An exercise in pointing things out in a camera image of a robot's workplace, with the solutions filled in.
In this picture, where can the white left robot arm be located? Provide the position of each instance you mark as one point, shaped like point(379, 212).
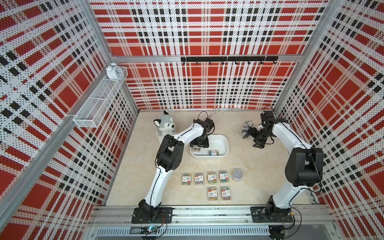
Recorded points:
point(168, 159)

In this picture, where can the grey white husky plush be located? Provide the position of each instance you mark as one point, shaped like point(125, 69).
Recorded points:
point(165, 126)

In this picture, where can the white wire mesh shelf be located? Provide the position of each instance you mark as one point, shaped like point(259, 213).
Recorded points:
point(95, 108)

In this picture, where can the white plastic storage box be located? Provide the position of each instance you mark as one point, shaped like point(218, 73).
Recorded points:
point(216, 142)

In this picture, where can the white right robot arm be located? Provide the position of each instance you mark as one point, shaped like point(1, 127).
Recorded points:
point(303, 170)

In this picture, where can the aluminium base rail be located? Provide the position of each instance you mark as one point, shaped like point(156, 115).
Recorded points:
point(227, 222)

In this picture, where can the white handled scissors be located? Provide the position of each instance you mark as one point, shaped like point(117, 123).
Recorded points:
point(216, 112)

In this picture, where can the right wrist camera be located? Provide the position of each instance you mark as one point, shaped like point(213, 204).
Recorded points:
point(266, 116)

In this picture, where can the round clear clip tub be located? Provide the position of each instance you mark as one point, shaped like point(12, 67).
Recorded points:
point(237, 175)

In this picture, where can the paper clip box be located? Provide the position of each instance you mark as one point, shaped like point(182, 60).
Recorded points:
point(213, 153)
point(226, 193)
point(186, 179)
point(212, 194)
point(199, 179)
point(212, 177)
point(223, 176)
point(196, 148)

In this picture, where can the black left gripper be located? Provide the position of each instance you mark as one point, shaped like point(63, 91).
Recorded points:
point(205, 144)

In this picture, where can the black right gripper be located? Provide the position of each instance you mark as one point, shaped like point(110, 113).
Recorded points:
point(252, 131)

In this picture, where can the black hook rail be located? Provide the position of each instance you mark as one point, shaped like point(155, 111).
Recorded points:
point(260, 59)

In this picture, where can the white alarm clock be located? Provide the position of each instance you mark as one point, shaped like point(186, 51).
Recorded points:
point(114, 72)

